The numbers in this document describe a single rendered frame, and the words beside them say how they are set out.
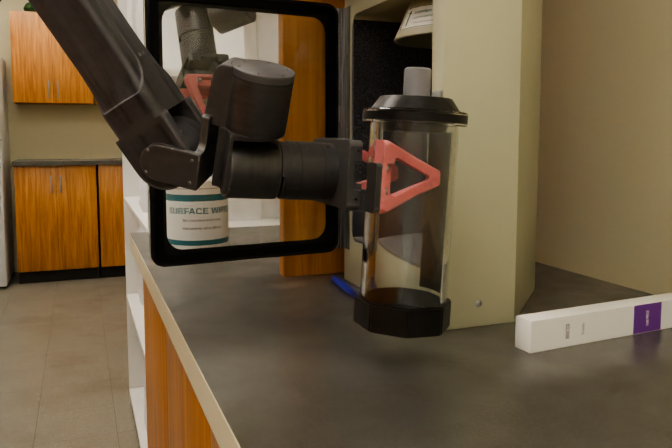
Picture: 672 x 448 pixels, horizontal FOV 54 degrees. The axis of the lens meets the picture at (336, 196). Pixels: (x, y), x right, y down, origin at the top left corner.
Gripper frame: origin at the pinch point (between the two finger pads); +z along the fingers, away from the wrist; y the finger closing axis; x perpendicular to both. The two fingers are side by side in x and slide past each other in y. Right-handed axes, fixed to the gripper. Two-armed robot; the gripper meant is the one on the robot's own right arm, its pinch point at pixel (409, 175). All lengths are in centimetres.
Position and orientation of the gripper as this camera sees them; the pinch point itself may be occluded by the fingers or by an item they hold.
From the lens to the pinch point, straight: 69.8
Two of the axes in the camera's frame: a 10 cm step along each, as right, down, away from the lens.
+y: -3.7, -0.9, 9.2
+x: -0.6, 10.0, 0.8
